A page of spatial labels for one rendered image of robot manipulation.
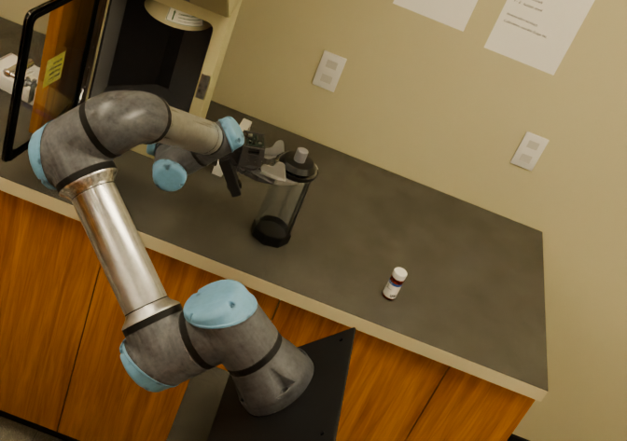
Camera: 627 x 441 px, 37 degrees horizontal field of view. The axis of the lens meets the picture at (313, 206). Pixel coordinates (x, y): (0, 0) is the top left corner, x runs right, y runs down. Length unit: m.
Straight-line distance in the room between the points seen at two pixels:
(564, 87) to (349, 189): 0.67
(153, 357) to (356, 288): 0.78
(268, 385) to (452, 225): 1.17
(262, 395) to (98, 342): 0.96
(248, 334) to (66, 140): 0.48
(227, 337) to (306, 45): 1.27
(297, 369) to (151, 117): 0.53
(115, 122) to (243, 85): 1.15
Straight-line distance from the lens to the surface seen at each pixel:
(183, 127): 1.85
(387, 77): 2.71
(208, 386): 1.94
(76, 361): 2.64
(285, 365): 1.68
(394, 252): 2.49
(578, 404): 3.39
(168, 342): 1.67
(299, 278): 2.27
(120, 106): 1.70
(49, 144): 1.74
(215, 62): 2.31
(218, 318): 1.61
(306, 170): 2.21
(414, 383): 2.40
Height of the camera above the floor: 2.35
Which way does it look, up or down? 34 degrees down
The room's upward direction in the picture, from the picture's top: 23 degrees clockwise
